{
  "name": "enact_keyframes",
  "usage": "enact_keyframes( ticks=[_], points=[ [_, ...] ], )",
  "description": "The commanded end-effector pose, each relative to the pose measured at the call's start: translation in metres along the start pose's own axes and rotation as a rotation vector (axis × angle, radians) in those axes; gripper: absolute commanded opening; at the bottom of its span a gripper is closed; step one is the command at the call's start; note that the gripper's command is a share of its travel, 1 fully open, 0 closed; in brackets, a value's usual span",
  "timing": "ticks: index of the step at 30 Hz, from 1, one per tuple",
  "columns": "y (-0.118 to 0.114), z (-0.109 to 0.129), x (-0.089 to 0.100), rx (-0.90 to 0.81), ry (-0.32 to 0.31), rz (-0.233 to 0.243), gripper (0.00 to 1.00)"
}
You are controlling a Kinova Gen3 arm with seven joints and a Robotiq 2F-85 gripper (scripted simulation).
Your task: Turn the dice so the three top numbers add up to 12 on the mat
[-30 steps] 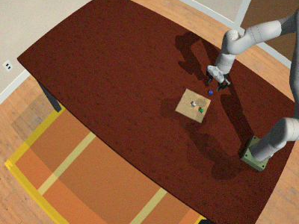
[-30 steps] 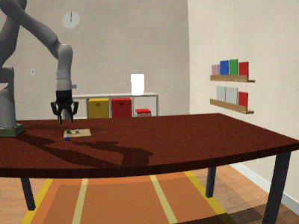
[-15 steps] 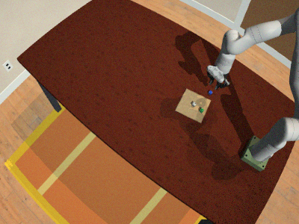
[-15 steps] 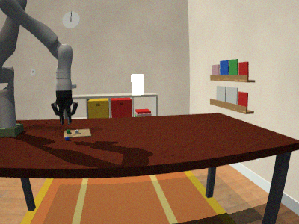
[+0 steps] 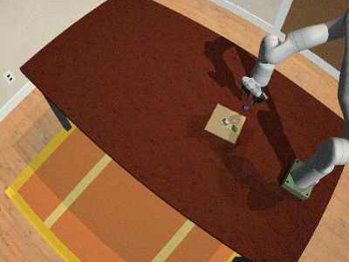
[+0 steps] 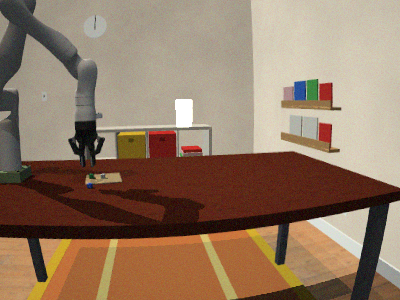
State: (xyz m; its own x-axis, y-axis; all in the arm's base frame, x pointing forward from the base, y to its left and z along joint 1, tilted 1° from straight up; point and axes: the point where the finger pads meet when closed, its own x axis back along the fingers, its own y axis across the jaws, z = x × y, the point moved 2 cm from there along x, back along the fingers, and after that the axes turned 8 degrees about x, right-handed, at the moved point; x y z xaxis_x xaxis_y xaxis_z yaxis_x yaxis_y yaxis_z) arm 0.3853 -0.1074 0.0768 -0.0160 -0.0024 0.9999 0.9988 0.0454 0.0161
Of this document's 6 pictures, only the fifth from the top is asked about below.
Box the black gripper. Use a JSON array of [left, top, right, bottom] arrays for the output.
[[242, 84, 269, 105]]

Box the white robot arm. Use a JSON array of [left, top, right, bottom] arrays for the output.
[[241, 8, 349, 190]]

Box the tan square mat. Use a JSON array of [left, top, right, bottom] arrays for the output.
[[204, 104, 246, 144]]

